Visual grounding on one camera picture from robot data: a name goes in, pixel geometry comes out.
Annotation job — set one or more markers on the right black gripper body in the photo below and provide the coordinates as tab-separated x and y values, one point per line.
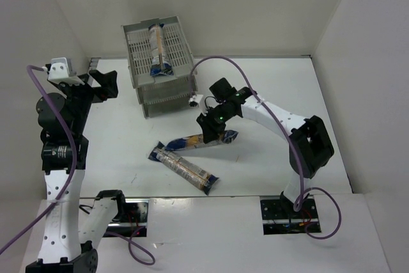
210	123

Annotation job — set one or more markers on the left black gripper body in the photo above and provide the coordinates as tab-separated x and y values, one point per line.
92	85

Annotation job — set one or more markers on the blue orange spaghetti bag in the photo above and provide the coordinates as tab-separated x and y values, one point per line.
160	62
198	141

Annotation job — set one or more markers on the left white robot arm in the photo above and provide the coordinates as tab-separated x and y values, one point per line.
67	247

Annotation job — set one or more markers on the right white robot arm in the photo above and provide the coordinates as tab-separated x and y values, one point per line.
310	147

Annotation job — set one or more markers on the grey stacked tray shelf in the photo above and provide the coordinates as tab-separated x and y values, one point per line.
161	94

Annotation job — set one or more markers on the blue silver spaghetti bag front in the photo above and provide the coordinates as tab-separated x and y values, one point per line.
195	175

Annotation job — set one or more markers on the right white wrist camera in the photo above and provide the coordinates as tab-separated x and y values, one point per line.
197	100

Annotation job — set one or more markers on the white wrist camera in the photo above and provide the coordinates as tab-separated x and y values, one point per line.
197	100
62	72

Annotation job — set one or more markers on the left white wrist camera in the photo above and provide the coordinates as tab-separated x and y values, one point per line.
62	72

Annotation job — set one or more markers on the aluminium frame rail left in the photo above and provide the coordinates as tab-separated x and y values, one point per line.
93	63

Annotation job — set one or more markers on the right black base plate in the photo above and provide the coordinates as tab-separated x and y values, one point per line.
278	217

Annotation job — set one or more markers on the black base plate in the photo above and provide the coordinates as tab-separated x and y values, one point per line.
278	217
135	218

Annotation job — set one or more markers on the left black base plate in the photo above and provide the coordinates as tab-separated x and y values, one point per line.
135	218

